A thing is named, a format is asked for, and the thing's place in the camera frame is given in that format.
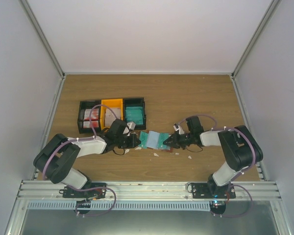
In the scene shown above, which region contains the brown leather card holder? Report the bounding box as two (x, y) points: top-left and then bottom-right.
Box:
(147, 131), (172, 152)

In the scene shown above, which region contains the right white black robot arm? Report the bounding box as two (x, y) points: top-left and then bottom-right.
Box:
(163, 115), (263, 198)

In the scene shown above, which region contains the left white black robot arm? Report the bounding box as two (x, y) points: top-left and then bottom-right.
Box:
(33, 119), (141, 198)

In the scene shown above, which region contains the white pink card stack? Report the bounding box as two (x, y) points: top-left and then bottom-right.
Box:
(104, 107), (121, 127)

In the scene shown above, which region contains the teal card stack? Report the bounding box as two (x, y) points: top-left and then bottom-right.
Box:
(125, 106), (144, 125)

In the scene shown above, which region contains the black right card bin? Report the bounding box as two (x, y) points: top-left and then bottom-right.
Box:
(123, 97), (147, 130)

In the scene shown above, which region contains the black card bin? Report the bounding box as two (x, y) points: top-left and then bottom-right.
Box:
(123, 97), (147, 130)
(77, 100), (101, 134)

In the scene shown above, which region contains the red white card stack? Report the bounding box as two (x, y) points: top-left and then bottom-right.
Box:
(83, 108), (100, 128)

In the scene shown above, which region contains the yellow middle card bin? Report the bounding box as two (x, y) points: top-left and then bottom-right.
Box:
(100, 98), (124, 129)

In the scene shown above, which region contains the black left card bin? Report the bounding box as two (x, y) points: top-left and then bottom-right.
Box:
(77, 100), (101, 134)

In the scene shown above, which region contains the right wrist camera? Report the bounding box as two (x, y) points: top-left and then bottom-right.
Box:
(173, 123), (185, 135)

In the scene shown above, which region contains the aluminium mounting rail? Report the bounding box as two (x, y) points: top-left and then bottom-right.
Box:
(17, 181), (281, 201)

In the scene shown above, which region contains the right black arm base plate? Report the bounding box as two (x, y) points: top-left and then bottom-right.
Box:
(186, 183), (236, 199)

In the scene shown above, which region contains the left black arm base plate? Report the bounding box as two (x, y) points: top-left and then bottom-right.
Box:
(59, 182), (107, 199)

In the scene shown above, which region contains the grey slotted cable duct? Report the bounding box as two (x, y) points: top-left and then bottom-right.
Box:
(27, 200), (210, 212)

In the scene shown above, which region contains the right aluminium frame post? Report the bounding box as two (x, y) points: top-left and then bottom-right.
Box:
(230, 0), (281, 80)

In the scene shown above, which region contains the aluminium frame post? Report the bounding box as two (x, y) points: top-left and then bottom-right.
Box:
(19, 0), (65, 79)
(230, 0), (281, 80)

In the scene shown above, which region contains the left aluminium frame post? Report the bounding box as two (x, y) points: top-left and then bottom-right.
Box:
(19, 0), (65, 79)

